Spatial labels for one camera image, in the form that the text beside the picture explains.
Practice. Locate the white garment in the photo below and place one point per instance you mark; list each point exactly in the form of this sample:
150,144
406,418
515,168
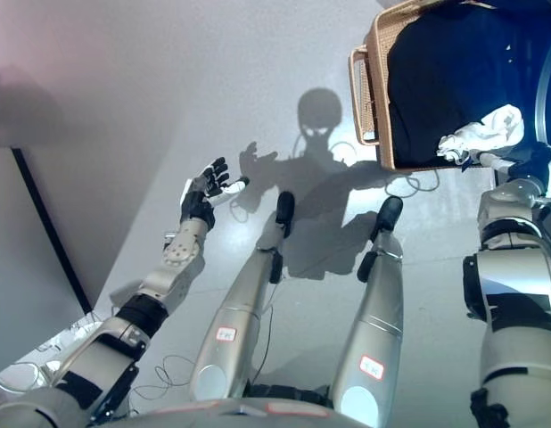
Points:
494,129

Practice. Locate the black right robot foot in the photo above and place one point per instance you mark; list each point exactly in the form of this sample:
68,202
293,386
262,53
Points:
389,211

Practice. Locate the woven tan laundry basket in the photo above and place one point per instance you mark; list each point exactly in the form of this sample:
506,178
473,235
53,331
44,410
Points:
378,89

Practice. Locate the black robot foot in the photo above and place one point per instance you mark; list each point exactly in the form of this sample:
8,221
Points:
389,211
285,209

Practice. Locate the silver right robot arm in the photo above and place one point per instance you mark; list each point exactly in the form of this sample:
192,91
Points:
512,276

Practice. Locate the silver left robot leg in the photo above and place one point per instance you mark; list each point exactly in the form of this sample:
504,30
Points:
240,312

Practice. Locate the silver right robot leg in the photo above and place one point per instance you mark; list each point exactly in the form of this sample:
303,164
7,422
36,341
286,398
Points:
378,321

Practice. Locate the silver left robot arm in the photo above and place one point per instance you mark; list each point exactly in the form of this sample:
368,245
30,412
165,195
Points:
168,276

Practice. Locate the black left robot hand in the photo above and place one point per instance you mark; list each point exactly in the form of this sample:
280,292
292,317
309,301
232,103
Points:
202,196

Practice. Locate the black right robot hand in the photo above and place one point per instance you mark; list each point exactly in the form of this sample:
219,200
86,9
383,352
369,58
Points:
532,165

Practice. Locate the dark navy garment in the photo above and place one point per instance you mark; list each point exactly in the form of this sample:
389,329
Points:
440,80

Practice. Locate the silver robot leg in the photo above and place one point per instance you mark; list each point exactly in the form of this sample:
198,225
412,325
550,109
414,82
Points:
378,321
240,312

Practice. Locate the black baseboard strip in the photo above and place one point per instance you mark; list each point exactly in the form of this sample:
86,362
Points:
52,227

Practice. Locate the grey robot torso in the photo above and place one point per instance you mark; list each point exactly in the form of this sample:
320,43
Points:
191,414

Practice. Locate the black left robot foot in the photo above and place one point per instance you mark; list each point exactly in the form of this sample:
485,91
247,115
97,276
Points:
285,209

